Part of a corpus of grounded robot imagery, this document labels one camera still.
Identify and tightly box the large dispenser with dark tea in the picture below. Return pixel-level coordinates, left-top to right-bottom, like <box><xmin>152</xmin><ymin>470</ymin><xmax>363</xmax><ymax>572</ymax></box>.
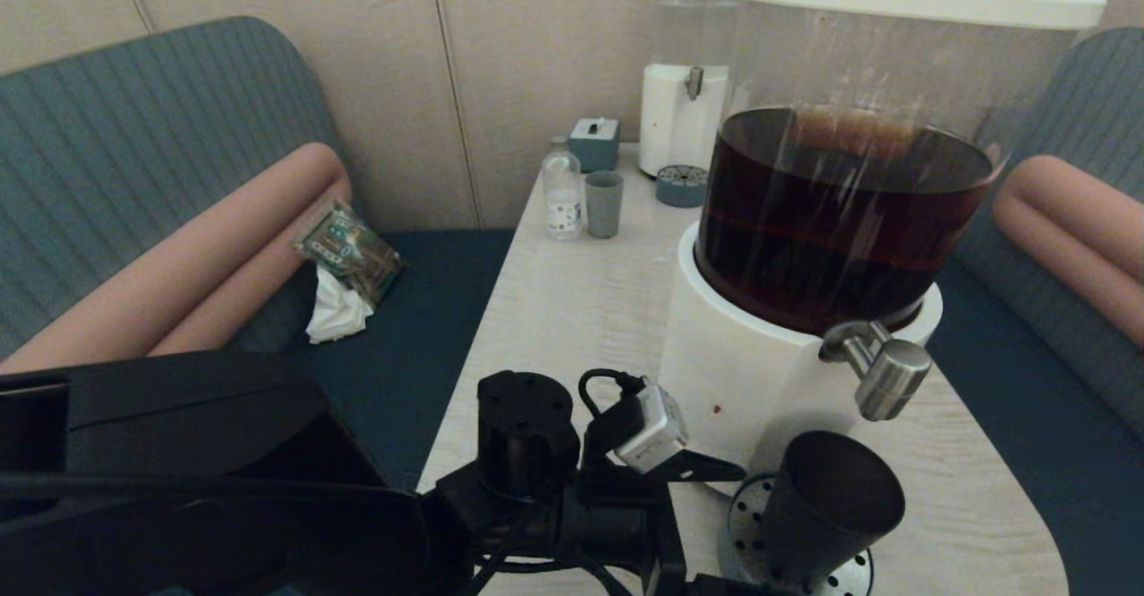
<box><xmin>657</xmin><ymin>0</ymin><xmax>1091</xmax><ymax>497</ymax></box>

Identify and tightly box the small white clear dispenser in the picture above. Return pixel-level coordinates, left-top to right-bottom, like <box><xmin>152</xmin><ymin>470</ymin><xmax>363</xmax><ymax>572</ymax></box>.
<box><xmin>639</xmin><ymin>0</ymin><xmax>753</xmax><ymax>180</ymax></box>

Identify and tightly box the large grey perforated drip tray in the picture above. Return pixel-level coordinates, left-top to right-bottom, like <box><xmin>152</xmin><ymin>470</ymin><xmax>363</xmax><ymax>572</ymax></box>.
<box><xmin>719</xmin><ymin>474</ymin><xmax>875</xmax><ymax>596</ymax></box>

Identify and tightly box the clear plastic bottle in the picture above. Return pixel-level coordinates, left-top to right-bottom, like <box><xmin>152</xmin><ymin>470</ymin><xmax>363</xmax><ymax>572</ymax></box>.
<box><xmin>543</xmin><ymin>136</ymin><xmax>585</xmax><ymax>240</ymax></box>

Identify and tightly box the grey-green cup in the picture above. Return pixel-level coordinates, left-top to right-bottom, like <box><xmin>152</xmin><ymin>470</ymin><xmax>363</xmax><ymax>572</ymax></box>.
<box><xmin>585</xmin><ymin>171</ymin><xmax>625</xmax><ymax>239</ymax></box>

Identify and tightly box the large silver dispenser tap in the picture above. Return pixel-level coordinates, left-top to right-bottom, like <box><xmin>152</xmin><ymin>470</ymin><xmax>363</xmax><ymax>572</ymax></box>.
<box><xmin>820</xmin><ymin>319</ymin><xmax>933</xmax><ymax>423</ymax></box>

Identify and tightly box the blue-grey tissue box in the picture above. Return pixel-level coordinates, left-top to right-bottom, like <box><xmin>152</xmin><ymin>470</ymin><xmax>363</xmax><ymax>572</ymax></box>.
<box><xmin>569</xmin><ymin>117</ymin><xmax>620</xmax><ymax>173</ymax></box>

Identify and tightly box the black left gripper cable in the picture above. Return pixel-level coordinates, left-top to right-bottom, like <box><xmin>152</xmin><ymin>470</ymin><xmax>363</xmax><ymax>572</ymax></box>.
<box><xmin>578</xmin><ymin>368</ymin><xmax>646</xmax><ymax>436</ymax></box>

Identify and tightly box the green snack packet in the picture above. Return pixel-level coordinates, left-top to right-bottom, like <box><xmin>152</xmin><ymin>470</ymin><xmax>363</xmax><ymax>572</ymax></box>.
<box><xmin>293</xmin><ymin>200</ymin><xmax>405</xmax><ymax>305</ymax></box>

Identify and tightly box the teal upholstered bench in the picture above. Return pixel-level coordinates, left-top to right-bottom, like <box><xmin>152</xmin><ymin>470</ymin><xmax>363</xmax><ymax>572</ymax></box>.
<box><xmin>925</xmin><ymin>26</ymin><xmax>1144</xmax><ymax>596</ymax></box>
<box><xmin>0</xmin><ymin>15</ymin><xmax>519</xmax><ymax>490</ymax></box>

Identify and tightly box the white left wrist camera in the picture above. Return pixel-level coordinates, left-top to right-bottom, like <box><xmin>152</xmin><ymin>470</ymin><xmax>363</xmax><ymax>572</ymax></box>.
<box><xmin>613</xmin><ymin>384</ymin><xmax>690</xmax><ymax>475</ymax></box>

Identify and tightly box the crumpled white tissue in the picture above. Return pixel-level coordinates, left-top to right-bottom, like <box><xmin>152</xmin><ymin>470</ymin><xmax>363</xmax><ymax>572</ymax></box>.
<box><xmin>307</xmin><ymin>265</ymin><xmax>376</xmax><ymax>346</ymax></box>

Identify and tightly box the pink cylindrical bolster cushion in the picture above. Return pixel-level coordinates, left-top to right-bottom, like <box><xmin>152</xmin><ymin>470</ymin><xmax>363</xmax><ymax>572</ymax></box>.
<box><xmin>0</xmin><ymin>141</ymin><xmax>348</xmax><ymax>375</ymax></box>
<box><xmin>999</xmin><ymin>155</ymin><xmax>1144</xmax><ymax>287</ymax></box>
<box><xmin>990</xmin><ymin>190</ymin><xmax>1144</xmax><ymax>350</ymax></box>
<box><xmin>147</xmin><ymin>178</ymin><xmax>356</xmax><ymax>357</ymax></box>

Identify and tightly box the small grey drip tray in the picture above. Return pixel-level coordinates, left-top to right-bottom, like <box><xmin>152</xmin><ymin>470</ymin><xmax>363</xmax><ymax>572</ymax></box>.
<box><xmin>656</xmin><ymin>164</ymin><xmax>711</xmax><ymax>209</ymax></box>

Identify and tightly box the black plastic cup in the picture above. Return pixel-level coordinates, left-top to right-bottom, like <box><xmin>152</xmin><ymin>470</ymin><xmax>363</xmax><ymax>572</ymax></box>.
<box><xmin>760</xmin><ymin>430</ymin><xmax>906</xmax><ymax>593</ymax></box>

